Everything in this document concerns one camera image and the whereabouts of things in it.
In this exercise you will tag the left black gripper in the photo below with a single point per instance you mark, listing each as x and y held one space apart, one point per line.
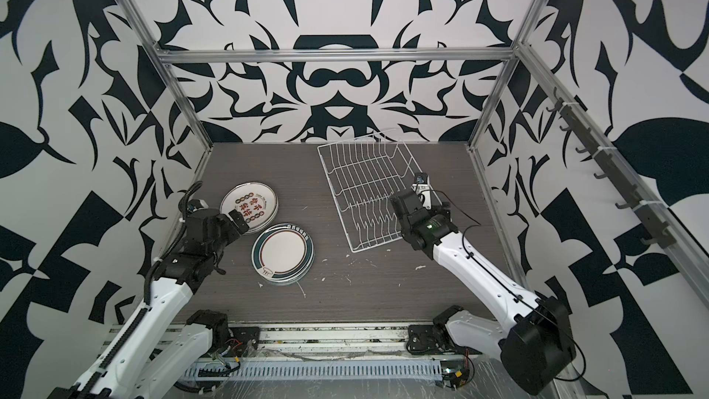
234 231

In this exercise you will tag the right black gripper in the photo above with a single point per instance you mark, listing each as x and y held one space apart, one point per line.
440 214

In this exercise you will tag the final plate green red rim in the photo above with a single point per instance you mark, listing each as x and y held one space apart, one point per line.
283 254

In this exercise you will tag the white wire dish rack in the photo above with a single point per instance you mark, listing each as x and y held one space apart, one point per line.
362 173

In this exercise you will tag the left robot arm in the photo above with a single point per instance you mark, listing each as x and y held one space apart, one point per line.
128 368

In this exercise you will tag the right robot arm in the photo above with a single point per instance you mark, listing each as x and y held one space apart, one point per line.
530 335

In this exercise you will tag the small circuit board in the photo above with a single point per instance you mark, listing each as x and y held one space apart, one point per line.
456 373

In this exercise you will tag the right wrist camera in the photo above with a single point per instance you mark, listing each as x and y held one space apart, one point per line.
422 188

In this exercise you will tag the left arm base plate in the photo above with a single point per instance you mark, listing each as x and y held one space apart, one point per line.
240 342

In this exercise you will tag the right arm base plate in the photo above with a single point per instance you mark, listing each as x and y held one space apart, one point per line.
431 339

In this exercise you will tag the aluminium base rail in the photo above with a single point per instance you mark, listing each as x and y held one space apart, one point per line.
329 341

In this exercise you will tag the white slotted cable duct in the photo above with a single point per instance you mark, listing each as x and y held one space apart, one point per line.
323 370

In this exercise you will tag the wall hook rail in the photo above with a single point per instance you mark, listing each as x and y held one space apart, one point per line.
613 167

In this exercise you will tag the aluminium frame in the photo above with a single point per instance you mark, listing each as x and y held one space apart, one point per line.
687 254

